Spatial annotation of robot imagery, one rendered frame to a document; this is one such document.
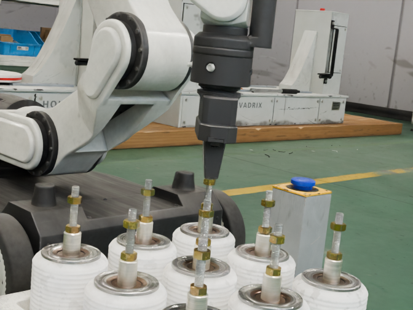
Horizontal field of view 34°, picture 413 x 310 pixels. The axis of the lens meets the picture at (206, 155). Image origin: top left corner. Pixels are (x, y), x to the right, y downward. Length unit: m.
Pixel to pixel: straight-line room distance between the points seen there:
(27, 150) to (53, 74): 1.75
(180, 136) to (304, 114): 1.11
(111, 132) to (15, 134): 0.21
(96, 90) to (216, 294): 0.55
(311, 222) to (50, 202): 0.48
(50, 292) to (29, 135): 0.66
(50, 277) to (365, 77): 5.90
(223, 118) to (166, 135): 2.39
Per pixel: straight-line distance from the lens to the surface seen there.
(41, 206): 1.26
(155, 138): 3.31
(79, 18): 3.26
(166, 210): 1.39
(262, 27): 0.97
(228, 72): 0.96
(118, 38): 1.23
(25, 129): 1.49
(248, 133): 3.78
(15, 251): 1.19
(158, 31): 1.25
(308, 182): 1.10
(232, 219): 1.51
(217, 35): 0.96
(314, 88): 4.54
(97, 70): 1.27
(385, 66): 6.52
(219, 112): 0.96
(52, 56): 3.20
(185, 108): 3.51
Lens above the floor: 0.54
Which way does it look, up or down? 10 degrees down
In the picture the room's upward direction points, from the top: 6 degrees clockwise
